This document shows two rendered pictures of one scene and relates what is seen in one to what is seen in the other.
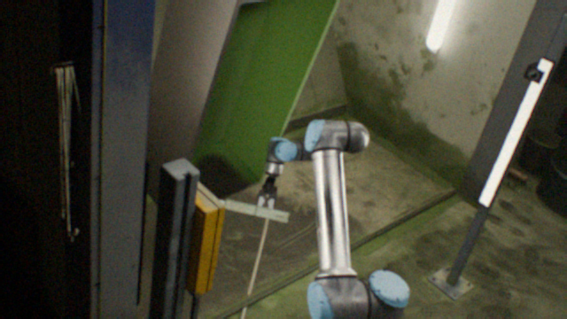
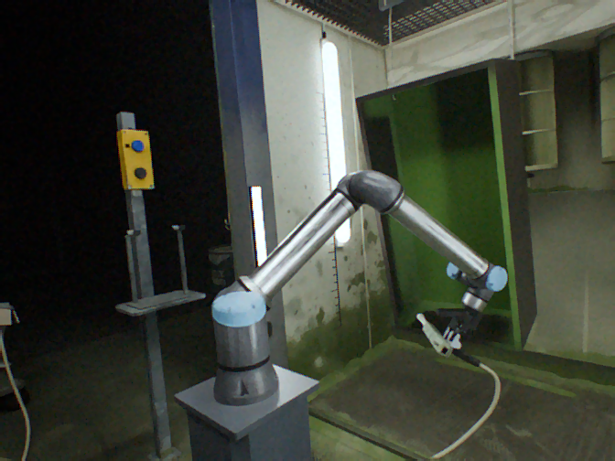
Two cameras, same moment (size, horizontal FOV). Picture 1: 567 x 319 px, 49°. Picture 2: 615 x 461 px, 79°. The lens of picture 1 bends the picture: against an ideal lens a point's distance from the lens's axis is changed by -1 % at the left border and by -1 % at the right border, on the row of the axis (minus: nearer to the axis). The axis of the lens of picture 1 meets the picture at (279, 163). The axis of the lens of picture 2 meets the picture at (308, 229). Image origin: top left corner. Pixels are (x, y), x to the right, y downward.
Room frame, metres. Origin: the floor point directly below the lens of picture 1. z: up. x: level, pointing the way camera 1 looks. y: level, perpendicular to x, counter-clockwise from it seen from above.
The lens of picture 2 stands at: (1.88, -1.52, 1.17)
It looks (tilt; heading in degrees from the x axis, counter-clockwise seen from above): 4 degrees down; 92
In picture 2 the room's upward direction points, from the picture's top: 5 degrees counter-clockwise
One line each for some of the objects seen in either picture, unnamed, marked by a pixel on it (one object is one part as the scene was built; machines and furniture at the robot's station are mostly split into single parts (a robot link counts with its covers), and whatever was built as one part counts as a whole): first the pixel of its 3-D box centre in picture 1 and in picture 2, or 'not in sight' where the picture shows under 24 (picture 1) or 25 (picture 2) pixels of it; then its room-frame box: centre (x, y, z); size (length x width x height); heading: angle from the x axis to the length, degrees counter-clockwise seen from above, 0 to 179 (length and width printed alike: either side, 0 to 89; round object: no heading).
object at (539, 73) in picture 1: (536, 73); not in sight; (2.72, -1.07, 1.35); 0.09 x 0.07 x 0.07; 49
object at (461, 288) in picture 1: (450, 283); not in sight; (2.73, -1.11, 0.01); 0.20 x 0.20 x 0.01; 49
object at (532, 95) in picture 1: (514, 136); not in sight; (2.71, -1.08, 1.02); 0.06 x 0.02 x 0.83; 49
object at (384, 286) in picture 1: (382, 300); (241, 326); (1.62, -0.46, 0.83); 0.17 x 0.15 x 0.18; 109
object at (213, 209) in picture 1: (193, 239); (135, 160); (1.07, 0.16, 1.42); 0.12 x 0.06 x 0.26; 49
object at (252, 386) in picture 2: not in sight; (245, 371); (1.62, -0.46, 0.69); 0.19 x 0.19 x 0.10
